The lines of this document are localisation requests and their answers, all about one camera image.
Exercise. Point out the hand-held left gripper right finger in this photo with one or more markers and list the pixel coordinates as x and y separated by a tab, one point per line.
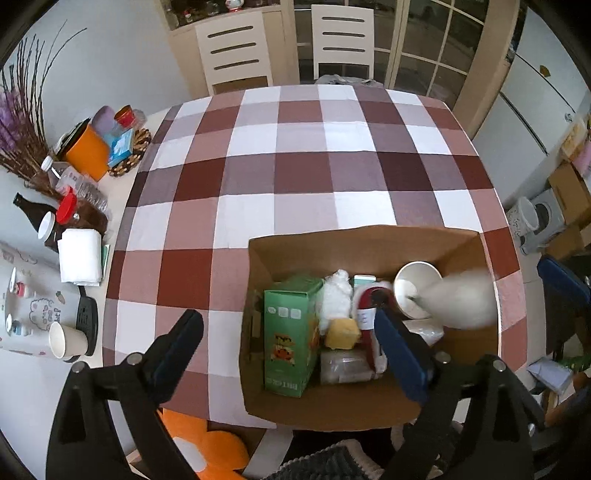
399	355

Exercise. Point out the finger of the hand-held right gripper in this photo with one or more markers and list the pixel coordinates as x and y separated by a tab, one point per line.
561	279

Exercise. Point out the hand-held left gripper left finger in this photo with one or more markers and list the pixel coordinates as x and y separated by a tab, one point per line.
178	355

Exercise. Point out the clear plastic container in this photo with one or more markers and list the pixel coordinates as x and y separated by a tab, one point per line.
344	367

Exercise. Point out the yellow sponge cube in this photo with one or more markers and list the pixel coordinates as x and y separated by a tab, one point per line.
341	332

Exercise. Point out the white cat plush red dress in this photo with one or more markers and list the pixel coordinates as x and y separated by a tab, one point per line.
369	300

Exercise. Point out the bag of white cotton pads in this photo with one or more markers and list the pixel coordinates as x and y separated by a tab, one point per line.
461	300

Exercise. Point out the white green medicine box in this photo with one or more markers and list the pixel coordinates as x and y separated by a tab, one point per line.
362	280

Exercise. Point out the green toy bricks box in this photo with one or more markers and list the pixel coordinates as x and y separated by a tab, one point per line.
286	332

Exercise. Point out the brown cardboard box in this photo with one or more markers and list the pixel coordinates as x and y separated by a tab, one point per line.
323	251

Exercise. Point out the patterned waste bin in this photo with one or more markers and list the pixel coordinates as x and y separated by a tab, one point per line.
521	219

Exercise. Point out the white paper bowl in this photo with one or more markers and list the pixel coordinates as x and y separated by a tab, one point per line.
411	281

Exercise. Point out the grey plastic stool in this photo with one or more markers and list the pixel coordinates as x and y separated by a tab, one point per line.
556	203

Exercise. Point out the brown cardboard cartons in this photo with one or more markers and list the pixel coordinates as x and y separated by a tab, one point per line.
572	194

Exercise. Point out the white fluffy plush toy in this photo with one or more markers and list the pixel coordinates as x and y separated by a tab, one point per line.
337	295

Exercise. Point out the pale blue packet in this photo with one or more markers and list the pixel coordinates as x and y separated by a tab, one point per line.
549	371

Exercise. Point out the orange flower cushion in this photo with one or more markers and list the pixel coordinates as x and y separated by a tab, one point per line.
212	443

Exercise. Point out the white paper cup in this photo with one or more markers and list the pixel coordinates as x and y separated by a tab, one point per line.
64	341

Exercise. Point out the dark knitted cushion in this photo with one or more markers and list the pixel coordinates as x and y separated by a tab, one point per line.
332	461

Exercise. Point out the white paper roll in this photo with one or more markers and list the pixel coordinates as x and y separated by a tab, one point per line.
81	256

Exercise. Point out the white printed mat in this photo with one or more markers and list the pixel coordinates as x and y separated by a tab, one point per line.
39	314

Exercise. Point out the jar with red lid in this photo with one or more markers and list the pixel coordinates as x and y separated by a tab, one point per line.
87	219

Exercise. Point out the small blue capped bottle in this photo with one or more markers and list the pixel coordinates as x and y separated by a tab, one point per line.
14	325

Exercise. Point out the white refrigerator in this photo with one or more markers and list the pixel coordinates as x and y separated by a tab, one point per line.
531	115

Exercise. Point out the small pink capped bottle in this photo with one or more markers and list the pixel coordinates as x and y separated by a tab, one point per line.
21	286

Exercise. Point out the dark jar white lid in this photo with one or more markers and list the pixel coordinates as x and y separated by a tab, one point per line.
46	226

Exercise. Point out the clear plastic water bottle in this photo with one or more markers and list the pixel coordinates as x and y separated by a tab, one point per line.
78	184

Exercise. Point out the dark glass bottle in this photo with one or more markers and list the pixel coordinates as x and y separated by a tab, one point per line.
30	210

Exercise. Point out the yellow fridge magnet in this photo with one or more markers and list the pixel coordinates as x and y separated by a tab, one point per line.
545	70

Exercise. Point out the woven round trivet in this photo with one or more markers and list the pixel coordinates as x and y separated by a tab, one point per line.
141	147

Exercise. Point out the blue tissue packet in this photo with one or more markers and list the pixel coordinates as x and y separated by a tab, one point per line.
120	147

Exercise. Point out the orange canister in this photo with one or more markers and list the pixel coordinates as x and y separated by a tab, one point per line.
87	154

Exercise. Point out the glass paned partition door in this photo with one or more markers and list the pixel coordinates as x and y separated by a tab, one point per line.
489	60

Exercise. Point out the red tin can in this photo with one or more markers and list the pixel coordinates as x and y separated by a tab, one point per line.
124	115

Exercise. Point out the purple cup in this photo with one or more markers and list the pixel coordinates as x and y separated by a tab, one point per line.
104	120

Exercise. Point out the dried purple branch bouquet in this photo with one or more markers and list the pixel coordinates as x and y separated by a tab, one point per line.
18	129

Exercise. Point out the grey cloth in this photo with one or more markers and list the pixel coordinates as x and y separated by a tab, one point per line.
341	79

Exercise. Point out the beige display cabinet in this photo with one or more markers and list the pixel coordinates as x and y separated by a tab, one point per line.
184	50

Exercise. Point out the white slatted chair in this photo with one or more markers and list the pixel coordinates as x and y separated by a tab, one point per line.
233	40
341	26

